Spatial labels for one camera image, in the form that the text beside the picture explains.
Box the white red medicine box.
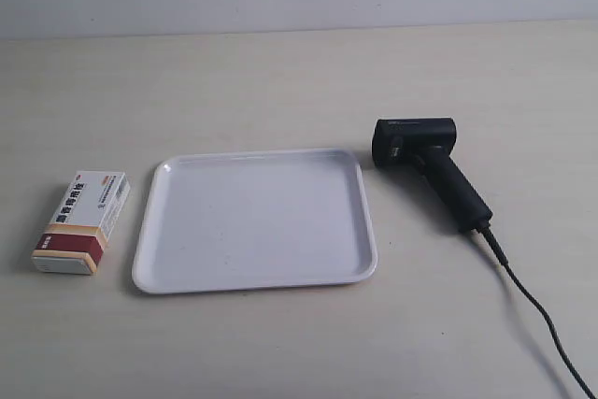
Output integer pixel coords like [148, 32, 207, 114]
[31, 171, 130, 276]

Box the black handheld barcode scanner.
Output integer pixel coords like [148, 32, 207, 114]
[371, 118, 492, 232]

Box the white plastic tray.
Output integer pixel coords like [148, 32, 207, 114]
[132, 149, 377, 295]

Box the black scanner cable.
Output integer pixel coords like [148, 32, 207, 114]
[475, 226, 598, 399]

